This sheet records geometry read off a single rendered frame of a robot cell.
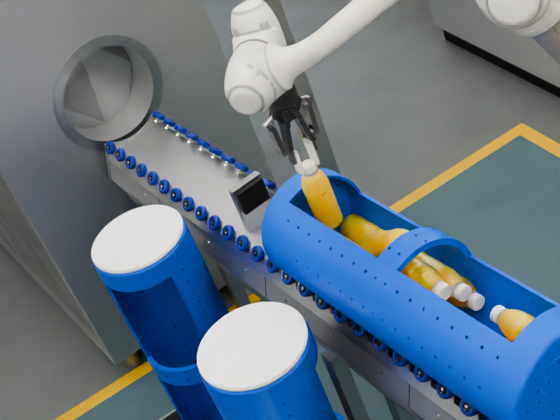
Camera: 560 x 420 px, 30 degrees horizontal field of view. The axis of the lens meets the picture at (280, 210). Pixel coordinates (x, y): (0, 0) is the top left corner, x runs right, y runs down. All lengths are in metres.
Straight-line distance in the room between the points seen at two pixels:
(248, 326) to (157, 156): 1.08
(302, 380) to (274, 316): 0.18
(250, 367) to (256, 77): 0.72
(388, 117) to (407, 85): 0.26
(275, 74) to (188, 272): 0.99
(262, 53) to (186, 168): 1.28
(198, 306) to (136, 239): 0.26
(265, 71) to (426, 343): 0.65
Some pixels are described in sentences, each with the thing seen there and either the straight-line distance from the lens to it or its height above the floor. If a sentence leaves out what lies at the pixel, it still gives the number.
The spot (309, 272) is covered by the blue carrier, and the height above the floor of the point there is 1.13.
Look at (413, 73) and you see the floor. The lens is 5.16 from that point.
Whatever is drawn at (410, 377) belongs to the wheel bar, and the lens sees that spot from 2.45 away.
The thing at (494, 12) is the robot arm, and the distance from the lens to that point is 1.94.
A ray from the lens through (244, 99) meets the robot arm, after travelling 2.10.
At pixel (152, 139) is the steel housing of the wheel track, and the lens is 3.57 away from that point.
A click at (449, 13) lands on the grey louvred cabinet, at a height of 0.22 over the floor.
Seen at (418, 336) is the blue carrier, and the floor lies 1.16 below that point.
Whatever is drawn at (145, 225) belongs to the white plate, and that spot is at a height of 1.04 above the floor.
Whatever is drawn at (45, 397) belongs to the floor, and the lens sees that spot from 4.29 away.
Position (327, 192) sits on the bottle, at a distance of 2.50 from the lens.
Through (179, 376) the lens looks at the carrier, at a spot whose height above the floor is 0.60.
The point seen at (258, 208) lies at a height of 0.98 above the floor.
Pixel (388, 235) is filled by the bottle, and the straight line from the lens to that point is 2.46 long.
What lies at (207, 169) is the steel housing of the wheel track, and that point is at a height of 0.93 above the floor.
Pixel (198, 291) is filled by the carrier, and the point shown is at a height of 0.85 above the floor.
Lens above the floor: 2.74
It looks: 37 degrees down
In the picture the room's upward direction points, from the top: 22 degrees counter-clockwise
